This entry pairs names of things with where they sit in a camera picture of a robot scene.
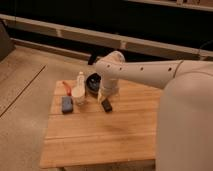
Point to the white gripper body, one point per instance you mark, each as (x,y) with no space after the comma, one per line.
(107,88)

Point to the black eraser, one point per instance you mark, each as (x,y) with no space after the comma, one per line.
(106,105)

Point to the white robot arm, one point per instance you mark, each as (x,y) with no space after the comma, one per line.
(184,124)

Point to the dark ceramic bowl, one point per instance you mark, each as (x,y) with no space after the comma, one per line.
(93,84)

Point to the small white bottle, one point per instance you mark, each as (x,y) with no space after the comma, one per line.
(81,80)

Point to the red marker pen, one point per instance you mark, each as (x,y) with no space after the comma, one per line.
(67,88)

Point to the blue sponge block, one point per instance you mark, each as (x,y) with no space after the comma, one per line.
(67,104)

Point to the wooden table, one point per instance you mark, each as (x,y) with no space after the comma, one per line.
(90,136)

